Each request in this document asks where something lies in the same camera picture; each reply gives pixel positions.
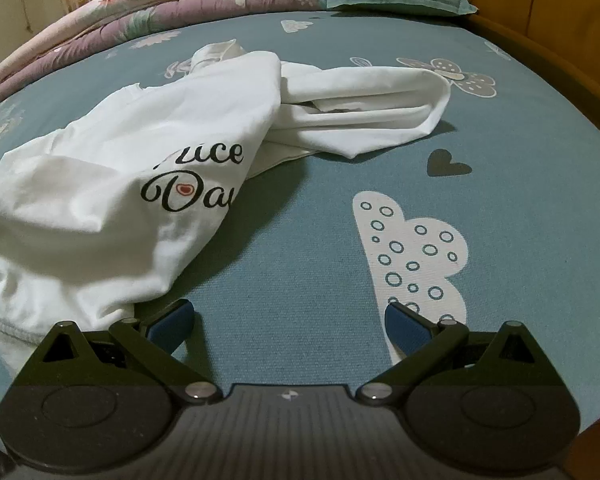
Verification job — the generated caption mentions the white printed shirt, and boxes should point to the white printed shirt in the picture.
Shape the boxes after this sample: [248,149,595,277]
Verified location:
[0,40,453,366]

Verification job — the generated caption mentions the purple floral quilt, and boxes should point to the purple floral quilt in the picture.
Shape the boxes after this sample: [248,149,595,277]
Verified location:
[0,0,333,111]

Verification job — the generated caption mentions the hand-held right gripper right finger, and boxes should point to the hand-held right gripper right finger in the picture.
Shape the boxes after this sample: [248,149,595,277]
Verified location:
[355,301,573,405]

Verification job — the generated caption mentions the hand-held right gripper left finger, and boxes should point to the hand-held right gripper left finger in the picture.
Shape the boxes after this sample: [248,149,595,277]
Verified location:
[30,299,218,404]

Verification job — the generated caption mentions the teal printed bed sheet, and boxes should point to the teal printed bed sheet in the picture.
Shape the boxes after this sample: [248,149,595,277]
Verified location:
[0,7,600,461]

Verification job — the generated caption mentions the wooden headboard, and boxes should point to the wooden headboard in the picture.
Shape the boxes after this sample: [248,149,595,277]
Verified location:
[420,0,600,241]

